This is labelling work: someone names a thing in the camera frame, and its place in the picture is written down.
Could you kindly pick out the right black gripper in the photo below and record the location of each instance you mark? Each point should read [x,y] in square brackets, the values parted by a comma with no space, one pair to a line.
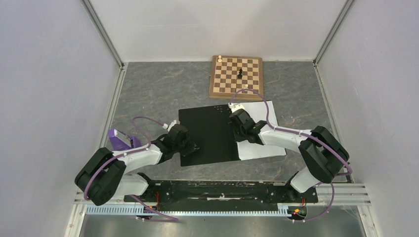
[237,138]

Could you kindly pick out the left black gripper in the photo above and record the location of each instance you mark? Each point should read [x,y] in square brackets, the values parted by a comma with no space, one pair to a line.
[191,147]

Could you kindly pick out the teal black file folder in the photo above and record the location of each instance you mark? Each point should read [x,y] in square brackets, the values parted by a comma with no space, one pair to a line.
[209,128]

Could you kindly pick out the purple stand with phone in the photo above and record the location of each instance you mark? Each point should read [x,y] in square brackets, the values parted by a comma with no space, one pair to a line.
[121,141]

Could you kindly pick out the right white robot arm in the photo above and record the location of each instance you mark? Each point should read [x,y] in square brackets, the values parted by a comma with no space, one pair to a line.
[323,154]

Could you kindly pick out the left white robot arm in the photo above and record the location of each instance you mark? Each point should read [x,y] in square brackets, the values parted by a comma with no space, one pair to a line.
[107,174]

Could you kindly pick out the black chess piece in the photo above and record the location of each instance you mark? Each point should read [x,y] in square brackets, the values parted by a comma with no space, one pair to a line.
[239,76]

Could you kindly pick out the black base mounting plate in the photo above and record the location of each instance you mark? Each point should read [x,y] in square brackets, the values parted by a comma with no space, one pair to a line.
[182,195]

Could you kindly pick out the wooden chessboard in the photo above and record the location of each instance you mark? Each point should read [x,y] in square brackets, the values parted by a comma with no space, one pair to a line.
[224,82]

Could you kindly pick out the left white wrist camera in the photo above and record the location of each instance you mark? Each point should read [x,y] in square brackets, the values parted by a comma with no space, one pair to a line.
[168,127]

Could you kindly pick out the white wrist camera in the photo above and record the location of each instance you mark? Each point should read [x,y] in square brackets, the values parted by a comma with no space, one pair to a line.
[168,127]
[234,107]

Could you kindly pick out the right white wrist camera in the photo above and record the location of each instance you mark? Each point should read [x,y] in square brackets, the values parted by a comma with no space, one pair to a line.
[234,107]

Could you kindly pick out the aluminium frame rail left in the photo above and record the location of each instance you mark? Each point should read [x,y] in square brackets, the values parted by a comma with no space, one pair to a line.
[102,32]

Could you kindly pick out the aluminium frame rail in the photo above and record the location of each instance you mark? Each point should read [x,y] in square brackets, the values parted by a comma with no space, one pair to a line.
[333,31]
[102,32]

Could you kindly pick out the aluminium frame rail right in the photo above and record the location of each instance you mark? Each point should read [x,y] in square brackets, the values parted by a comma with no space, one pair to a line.
[333,31]

